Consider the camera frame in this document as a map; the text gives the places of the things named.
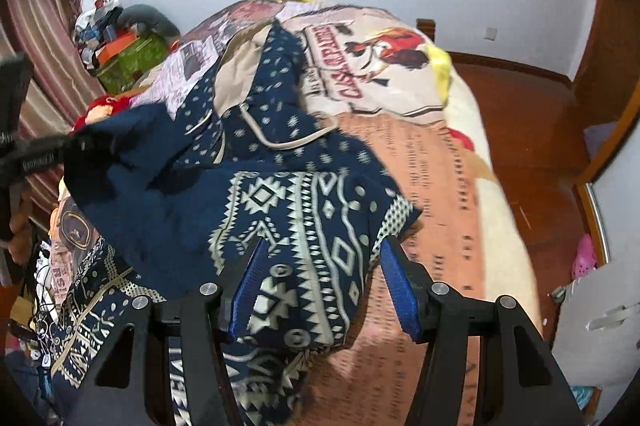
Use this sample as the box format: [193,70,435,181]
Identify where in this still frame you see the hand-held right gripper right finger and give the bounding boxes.
[380,236,586,426]

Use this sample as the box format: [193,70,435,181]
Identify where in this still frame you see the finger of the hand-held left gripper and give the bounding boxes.
[52,130,121,179]

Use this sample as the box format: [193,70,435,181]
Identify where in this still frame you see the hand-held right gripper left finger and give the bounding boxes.
[75,238,273,426]

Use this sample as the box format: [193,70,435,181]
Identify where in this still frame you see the navy patterned sweater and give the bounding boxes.
[50,18,423,426]

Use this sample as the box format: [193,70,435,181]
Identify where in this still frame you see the pile of clothes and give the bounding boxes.
[75,0,126,72]

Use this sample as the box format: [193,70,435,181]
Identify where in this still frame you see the person's left hand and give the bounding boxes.
[7,203,36,267]

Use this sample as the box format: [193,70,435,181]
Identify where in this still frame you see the red plush toy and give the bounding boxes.
[70,93,133,134]

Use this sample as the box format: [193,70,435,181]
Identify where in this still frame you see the green patterned box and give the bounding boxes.
[97,33,168,94]

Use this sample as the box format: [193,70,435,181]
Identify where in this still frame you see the striped brown curtain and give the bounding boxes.
[0,0,101,227]

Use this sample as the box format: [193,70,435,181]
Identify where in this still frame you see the orange box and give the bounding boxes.
[97,33,138,62]

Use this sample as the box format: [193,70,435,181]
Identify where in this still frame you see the printed blanket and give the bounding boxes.
[50,0,543,426]

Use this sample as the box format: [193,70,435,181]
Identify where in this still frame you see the grey plush cushion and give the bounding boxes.
[117,4,181,42]

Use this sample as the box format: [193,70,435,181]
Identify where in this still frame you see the pink slippers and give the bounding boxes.
[572,233,598,279]

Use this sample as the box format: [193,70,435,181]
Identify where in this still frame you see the pale grey object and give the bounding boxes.
[550,276,640,389]

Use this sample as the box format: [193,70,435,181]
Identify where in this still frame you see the wooden wardrobe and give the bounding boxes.
[572,0,640,407]

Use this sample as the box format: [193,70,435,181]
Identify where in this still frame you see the tangle of white cables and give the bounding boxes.
[27,253,58,369]

